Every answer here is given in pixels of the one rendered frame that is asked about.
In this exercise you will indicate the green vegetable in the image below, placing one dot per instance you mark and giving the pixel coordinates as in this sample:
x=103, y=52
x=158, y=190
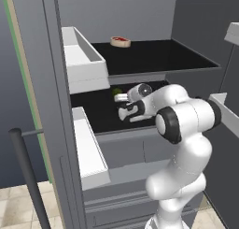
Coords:
x=116, y=91

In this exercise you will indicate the grey freezer drawer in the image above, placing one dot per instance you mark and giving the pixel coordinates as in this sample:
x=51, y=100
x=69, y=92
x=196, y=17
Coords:
x=118, y=204

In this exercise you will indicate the grey left fridge door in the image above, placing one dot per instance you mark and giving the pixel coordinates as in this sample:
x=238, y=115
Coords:
x=46, y=83

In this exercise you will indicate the grey fridge door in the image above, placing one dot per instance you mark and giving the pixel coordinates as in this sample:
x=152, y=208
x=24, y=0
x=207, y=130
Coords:
x=46, y=83
x=228, y=176

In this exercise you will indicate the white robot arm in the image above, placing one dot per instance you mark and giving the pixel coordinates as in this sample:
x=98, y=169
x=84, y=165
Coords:
x=186, y=139

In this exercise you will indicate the grey right fridge door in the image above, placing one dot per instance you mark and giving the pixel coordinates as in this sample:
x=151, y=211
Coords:
x=228, y=176

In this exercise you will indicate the red steak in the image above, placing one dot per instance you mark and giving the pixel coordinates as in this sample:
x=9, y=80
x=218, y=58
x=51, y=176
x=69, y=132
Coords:
x=120, y=41

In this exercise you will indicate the black fridge rack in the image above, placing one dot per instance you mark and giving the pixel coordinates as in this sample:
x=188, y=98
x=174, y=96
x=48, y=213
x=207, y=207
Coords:
x=96, y=114
x=155, y=56

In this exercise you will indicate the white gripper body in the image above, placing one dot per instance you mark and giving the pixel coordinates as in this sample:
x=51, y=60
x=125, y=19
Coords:
x=128, y=115

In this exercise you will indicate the white door bin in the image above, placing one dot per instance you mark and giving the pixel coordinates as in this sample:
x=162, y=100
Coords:
x=233, y=33
x=90, y=158
x=84, y=74

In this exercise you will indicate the grey fridge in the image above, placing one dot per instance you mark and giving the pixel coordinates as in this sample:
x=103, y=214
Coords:
x=124, y=14

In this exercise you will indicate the grey crisper drawer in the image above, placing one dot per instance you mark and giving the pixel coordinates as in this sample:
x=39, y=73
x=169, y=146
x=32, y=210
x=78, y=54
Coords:
x=121, y=151
x=157, y=150

